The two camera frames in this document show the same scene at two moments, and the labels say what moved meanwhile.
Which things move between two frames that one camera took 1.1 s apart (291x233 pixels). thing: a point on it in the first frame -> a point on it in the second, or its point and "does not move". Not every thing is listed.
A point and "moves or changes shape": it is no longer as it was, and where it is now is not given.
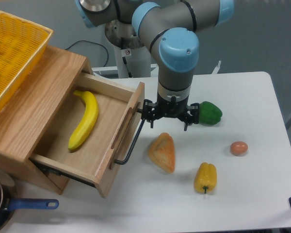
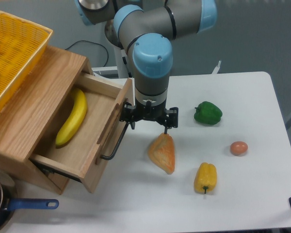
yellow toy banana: [90, 116] -> [78, 114]
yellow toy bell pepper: [205, 177] does not move
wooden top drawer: [88, 134] moves or changes shape
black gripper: [171, 108] -> [149, 112]
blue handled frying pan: [2, 190] does not move
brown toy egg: [238, 148] does not move
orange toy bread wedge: [162, 152] does not move
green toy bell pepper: [209, 114] does not move
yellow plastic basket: [20, 43] does not move
